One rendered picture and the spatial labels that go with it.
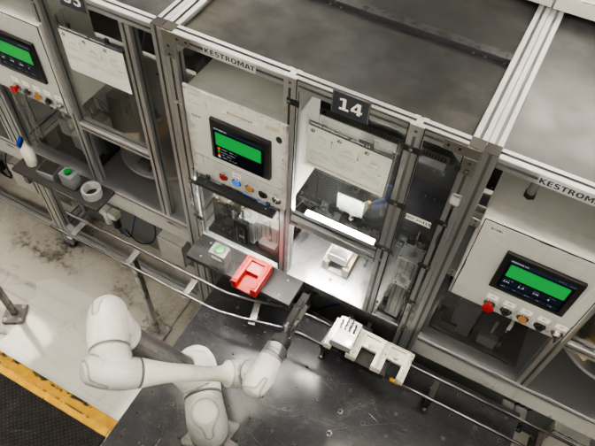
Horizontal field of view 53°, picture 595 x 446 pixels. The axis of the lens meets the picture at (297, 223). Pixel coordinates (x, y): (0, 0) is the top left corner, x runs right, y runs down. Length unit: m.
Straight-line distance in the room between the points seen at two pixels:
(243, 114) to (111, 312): 0.79
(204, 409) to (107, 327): 0.59
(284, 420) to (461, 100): 1.52
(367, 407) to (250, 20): 1.66
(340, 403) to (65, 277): 2.01
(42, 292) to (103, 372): 2.03
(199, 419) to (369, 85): 1.38
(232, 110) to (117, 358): 0.90
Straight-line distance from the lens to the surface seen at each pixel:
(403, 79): 1.95
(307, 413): 2.70
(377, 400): 2.75
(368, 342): 2.64
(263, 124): 2.05
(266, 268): 2.67
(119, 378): 2.00
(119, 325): 2.05
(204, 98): 2.15
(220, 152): 2.26
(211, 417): 2.42
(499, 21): 2.29
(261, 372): 2.22
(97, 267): 3.96
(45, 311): 3.89
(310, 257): 2.78
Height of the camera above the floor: 3.23
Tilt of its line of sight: 54 degrees down
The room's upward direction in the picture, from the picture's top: 4 degrees clockwise
